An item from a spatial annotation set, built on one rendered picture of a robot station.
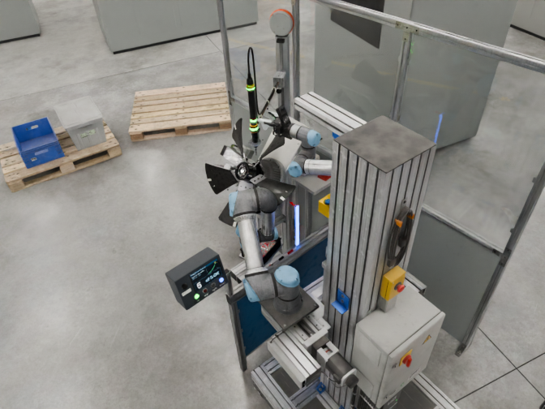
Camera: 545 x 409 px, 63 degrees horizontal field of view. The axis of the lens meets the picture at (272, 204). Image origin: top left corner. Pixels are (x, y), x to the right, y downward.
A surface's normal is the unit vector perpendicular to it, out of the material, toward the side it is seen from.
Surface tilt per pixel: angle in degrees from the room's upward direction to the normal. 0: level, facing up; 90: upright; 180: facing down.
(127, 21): 90
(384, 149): 0
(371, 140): 0
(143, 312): 0
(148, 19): 90
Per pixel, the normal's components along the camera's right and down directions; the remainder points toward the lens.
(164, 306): -0.04, -0.74
